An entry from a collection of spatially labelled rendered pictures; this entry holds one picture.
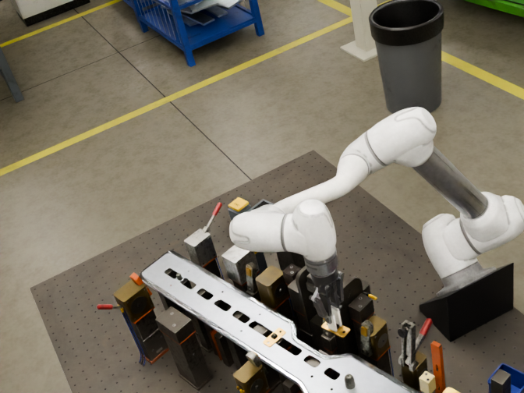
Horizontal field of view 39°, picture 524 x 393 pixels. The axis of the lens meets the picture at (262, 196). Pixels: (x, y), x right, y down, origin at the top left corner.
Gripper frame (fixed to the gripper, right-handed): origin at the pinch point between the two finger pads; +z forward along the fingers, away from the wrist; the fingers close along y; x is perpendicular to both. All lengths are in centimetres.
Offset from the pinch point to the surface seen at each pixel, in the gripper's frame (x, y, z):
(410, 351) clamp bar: 15.1, -14.0, 18.6
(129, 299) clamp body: -90, 16, 24
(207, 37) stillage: -385, -286, 99
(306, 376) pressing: -14.0, 3.6, 30.8
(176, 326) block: -66, 14, 27
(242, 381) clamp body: -27.2, 19.0, 26.3
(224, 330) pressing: -52, 4, 30
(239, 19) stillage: -384, -328, 100
